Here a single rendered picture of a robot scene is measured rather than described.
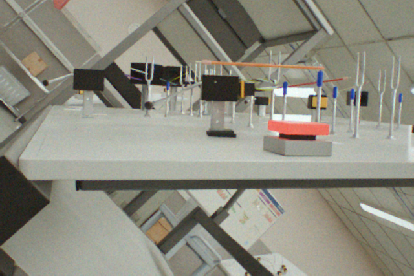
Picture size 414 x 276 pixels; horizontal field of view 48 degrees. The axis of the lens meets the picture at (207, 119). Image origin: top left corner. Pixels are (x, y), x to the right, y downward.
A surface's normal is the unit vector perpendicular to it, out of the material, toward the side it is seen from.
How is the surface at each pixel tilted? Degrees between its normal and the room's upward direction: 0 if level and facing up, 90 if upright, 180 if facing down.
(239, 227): 88
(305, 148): 90
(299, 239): 90
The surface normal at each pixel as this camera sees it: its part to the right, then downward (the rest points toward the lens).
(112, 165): 0.29, 0.07
